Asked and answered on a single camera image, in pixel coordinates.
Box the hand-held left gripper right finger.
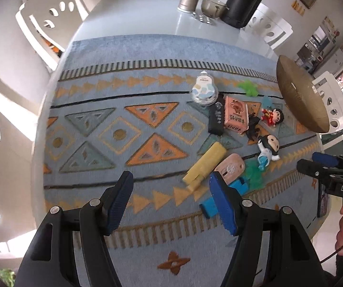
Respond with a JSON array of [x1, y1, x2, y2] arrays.
[[209, 171, 327, 287]]

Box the pink oval plastic case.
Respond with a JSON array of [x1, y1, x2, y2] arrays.
[[213, 153, 246, 185]]

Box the white and blue round package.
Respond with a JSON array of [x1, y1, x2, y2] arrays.
[[191, 70, 219, 106]]

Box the black and white mouse figurine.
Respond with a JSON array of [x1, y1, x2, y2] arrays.
[[257, 134, 281, 171]]

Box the sea green leaf shape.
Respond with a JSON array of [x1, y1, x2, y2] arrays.
[[243, 160, 266, 191]]

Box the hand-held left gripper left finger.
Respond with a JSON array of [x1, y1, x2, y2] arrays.
[[15, 170, 135, 287]]

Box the black cable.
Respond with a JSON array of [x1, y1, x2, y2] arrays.
[[321, 233, 343, 264]]

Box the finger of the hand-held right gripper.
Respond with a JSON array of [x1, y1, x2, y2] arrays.
[[296, 159, 343, 186], [312, 151, 343, 171]]

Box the pink printed box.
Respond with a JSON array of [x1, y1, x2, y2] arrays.
[[223, 96, 248, 134]]

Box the black spiky toy figure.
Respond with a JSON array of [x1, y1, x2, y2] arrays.
[[246, 114, 262, 142]]

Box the brown ribbed glass bowl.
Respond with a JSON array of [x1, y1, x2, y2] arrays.
[[276, 55, 330, 133]]

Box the white dining chair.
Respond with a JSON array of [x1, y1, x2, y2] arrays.
[[0, 60, 45, 258], [16, 0, 90, 71], [312, 71, 343, 132], [243, 3, 293, 49]]

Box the green plant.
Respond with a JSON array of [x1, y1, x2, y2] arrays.
[[0, 268, 17, 287]]

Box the yellow wall hooks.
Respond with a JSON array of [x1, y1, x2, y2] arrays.
[[291, 0, 306, 16]]

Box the red dress doll figurine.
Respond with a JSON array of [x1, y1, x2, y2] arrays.
[[261, 108, 285, 128]]

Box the blue patterned table mat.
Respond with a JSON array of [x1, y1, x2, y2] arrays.
[[42, 34, 328, 287]]

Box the green star toy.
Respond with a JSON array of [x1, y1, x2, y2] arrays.
[[238, 80, 258, 96]]

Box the silver pill blister pack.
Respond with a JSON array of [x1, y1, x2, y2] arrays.
[[193, 12, 217, 25]]

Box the yellow plastic bar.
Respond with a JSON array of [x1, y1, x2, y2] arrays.
[[183, 142, 226, 193]]

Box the black thermos flask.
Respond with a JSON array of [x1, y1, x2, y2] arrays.
[[221, 0, 271, 29]]

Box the blue plastic block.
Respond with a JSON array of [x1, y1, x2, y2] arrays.
[[199, 177, 247, 218]]

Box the dark smartphone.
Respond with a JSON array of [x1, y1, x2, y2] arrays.
[[317, 181, 329, 218]]

